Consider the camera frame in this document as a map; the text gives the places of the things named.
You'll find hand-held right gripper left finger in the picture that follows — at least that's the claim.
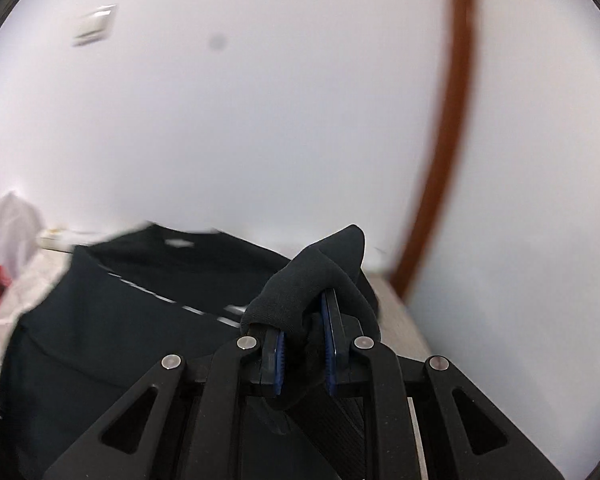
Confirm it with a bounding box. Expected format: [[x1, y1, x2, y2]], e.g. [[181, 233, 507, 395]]
[[42, 327, 287, 480]]

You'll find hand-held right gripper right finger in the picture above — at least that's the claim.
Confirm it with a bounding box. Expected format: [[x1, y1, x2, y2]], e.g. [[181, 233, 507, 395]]
[[321, 290, 566, 480]]

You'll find dark navy shirt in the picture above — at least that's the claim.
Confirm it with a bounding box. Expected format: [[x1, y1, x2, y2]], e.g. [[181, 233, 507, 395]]
[[0, 222, 383, 480]]

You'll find white crumpled cloth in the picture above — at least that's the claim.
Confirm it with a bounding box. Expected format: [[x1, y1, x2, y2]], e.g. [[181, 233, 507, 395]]
[[0, 250, 76, 381]]

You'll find brown wooden door frame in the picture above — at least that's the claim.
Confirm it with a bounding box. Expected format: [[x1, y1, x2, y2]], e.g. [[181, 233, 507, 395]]
[[390, 0, 478, 301]]

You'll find white wall switch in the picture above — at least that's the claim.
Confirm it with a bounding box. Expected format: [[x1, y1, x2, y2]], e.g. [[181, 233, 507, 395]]
[[72, 4, 118, 47]]

